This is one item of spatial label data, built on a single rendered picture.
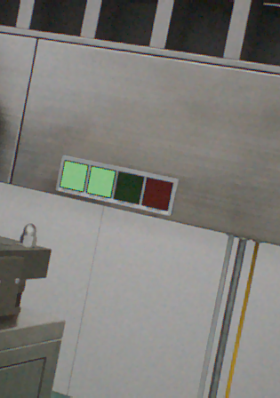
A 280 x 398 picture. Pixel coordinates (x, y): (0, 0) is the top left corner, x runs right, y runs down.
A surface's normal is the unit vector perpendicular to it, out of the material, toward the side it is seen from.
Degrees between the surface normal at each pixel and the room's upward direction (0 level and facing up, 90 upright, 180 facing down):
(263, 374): 90
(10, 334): 90
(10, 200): 90
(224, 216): 90
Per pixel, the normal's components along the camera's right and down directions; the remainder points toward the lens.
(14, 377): 0.89, 0.20
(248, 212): -0.41, -0.04
